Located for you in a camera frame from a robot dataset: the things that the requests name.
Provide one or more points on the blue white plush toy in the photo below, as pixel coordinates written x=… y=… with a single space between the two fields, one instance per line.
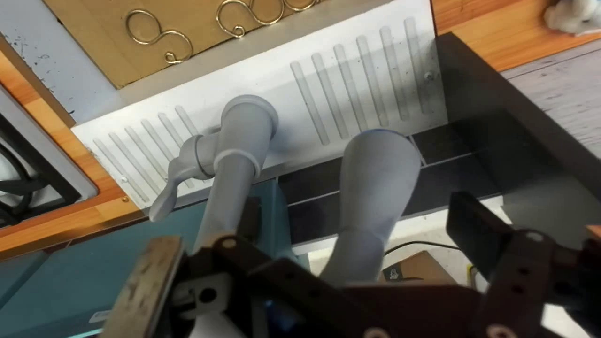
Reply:
x=576 y=15

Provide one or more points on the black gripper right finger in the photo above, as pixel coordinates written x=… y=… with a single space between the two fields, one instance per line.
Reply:
x=508 y=274

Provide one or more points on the gripper left finger tan pad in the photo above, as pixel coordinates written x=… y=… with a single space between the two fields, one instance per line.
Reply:
x=146 y=287

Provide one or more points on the light wooden countertop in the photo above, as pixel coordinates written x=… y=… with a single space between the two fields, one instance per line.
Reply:
x=495 y=33

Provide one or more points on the white ribbed drying mat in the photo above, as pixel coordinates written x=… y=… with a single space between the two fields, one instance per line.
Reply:
x=351 y=80

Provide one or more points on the gold s-shaped hook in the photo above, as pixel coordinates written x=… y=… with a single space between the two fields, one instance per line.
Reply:
x=251 y=18
x=165 y=37

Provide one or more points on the wooden board under stove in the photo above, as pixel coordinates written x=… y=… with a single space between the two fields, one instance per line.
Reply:
x=58 y=217

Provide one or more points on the grey kitchen faucet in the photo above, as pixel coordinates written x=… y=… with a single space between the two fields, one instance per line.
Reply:
x=242 y=142

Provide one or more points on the brown cardboard sheet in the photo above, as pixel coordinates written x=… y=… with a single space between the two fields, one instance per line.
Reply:
x=189 y=30

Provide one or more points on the black grey toy stovetop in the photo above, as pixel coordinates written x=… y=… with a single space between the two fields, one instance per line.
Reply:
x=31 y=174

